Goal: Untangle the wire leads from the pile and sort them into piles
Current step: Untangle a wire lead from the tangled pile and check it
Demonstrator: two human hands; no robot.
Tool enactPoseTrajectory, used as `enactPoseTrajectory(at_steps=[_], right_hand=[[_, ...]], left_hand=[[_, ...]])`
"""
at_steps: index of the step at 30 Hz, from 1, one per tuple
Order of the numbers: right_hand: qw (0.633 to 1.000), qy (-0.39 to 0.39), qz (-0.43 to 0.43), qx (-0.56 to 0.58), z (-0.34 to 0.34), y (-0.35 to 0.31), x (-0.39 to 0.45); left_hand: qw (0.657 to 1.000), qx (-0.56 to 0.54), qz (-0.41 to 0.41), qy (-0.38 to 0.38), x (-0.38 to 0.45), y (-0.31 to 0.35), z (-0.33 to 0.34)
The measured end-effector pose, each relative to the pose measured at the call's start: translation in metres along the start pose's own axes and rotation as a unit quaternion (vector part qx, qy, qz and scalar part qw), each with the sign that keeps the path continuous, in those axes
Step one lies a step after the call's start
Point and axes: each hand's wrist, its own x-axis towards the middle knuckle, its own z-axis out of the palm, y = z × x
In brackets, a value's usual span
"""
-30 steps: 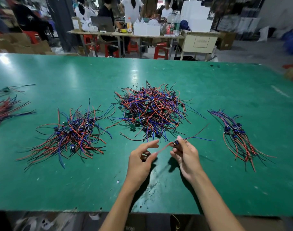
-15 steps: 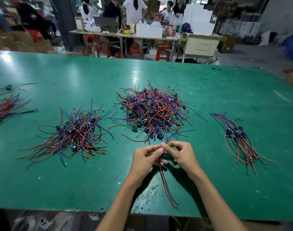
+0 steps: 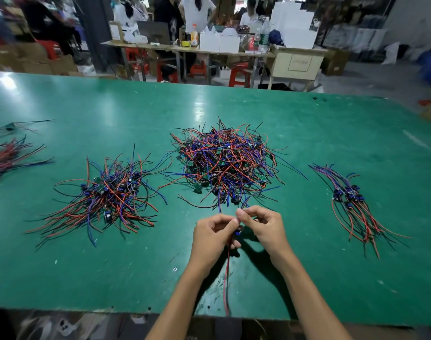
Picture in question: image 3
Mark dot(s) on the person's left hand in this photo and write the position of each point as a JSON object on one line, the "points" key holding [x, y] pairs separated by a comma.
{"points": [[210, 243]]}

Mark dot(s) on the person's right hand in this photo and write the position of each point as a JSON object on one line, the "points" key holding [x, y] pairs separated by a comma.
{"points": [[271, 233]]}

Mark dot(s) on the person's left forearm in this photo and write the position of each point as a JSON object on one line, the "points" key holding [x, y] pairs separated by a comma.
{"points": [[176, 308]]}

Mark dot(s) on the person's right forearm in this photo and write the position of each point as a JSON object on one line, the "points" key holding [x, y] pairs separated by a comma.
{"points": [[314, 301]]}

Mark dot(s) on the red plastic stool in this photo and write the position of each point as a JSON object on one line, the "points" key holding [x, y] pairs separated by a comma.
{"points": [[198, 69], [49, 49], [239, 75], [135, 58]]}

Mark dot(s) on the cream cabinet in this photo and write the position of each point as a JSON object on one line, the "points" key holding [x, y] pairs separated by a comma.
{"points": [[297, 65]]}

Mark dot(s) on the brown cardboard box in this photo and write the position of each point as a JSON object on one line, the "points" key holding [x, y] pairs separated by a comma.
{"points": [[336, 61]]}

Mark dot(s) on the long wooden work table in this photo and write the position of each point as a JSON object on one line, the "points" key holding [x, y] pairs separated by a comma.
{"points": [[187, 48]]}

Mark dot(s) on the dark blue bag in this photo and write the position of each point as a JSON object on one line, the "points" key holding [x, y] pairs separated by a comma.
{"points": [[276, 37]]}

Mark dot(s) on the row of white containers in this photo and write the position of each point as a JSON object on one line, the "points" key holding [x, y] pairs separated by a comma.
{"points": [[219, 42]]}

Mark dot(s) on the stack of white boxes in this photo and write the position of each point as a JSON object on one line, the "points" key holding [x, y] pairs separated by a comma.
{"points": [[293, 24]]}

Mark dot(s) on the grey laptop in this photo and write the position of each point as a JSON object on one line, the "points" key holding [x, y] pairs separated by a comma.
{"points": [[154, 31]]}

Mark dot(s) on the dark pillar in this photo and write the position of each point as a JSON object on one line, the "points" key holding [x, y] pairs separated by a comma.
{"points": [[99, 28]]}

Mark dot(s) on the row of cardboard boxes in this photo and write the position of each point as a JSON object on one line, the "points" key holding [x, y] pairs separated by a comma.
{"points": [[31, 60]]}

